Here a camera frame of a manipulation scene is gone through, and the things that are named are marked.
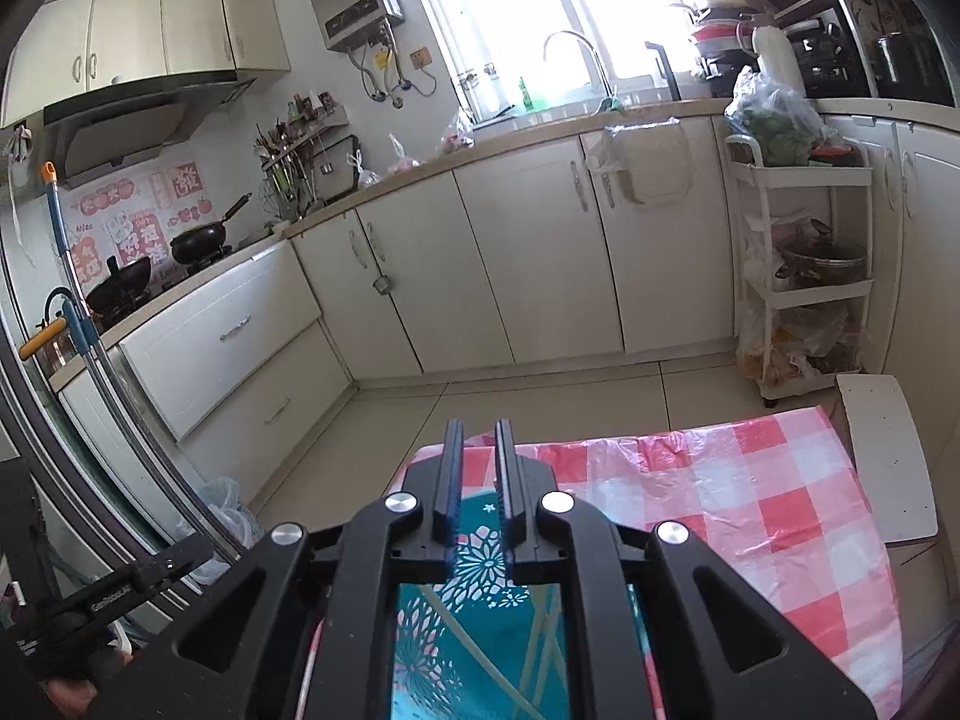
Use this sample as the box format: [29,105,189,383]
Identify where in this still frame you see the black wok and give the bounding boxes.
[84,255,155,316]

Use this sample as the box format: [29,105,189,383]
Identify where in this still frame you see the cream wall cabinets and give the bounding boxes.
[0,0,292,128]

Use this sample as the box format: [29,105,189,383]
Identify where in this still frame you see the dark sliding door frame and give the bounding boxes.
[0,255,248,616]

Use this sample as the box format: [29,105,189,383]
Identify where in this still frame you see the white trolley rack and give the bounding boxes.
[724,133,875,410]

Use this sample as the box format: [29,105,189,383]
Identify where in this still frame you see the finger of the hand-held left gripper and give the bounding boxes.
[52,536,216,627]

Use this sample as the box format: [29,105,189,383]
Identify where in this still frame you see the steel countertop box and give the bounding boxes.
[315,133,359,200]

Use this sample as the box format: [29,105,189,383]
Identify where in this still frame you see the range hood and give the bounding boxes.
[41,71,260,188]

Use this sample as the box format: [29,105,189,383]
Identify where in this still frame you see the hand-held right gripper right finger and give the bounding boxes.
[493,418,878,720]

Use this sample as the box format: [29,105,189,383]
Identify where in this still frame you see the black frying pan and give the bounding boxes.
[171,193,254,265]

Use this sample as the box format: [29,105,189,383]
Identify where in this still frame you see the utensil drying rack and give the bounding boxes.
[255,120,331,222]

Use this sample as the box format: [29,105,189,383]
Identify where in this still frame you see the beige countertop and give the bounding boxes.
[45,94,960,383]

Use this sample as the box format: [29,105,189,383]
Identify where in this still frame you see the pink checked plastic tablecloth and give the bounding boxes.
[296,406,901,720]

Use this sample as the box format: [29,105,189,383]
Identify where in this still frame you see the chrome sink faucet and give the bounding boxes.
[544,30,616,102]

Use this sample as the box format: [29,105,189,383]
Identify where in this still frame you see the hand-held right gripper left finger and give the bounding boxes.
[94,418,466,720]

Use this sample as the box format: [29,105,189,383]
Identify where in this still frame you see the plastic bag of greens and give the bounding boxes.
[724,66,845,166]

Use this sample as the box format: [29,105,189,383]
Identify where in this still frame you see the cream base cabinet run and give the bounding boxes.
[289,112,740,391]
[821,109,960,391]

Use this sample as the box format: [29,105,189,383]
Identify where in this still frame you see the steel pot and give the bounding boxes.
[874,30,931,83]

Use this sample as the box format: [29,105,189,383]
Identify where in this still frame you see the red wall stickers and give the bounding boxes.
[71,161,211,286]

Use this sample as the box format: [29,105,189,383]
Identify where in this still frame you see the person's left hand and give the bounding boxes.
[45,645,140,720]

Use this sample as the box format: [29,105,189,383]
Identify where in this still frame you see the kitchen window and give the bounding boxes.
[397,0,721,117]

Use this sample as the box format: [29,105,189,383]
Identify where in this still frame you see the plastic bag of food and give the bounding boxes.
[386,133,425,173]
[437,109,477,155]
[346,150,383,188]

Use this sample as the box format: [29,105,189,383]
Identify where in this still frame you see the white floor plastic bag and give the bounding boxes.
[176,476,260,586]

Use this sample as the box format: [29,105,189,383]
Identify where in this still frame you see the cream drawer unit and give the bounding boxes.
[56,236,353,443]

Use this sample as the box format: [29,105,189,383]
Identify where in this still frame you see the black countertop oven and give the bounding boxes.
[784,11,875,95]

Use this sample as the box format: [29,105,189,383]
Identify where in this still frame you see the white wooden board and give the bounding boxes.
[836,373,940,545]

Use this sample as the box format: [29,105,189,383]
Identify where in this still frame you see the white hanging plastic bag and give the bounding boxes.
[585,120,695,207]

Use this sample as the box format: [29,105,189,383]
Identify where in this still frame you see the blue perforated plastic basket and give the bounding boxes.
[386,491,653,720]

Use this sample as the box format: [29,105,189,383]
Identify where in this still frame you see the bundle of wooden chopsticks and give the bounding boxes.
[409,589,560,720]

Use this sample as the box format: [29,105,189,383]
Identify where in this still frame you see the lidded cooking pot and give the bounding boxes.
[775,221,869,290]

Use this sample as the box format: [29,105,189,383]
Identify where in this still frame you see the black tap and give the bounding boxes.
[645,41,682,102]

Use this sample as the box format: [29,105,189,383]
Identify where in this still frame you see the white thermos jug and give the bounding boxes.
[737,13,807,100]

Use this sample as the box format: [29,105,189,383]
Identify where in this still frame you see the stack of pots and bowls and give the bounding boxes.
[671,0,773,83]

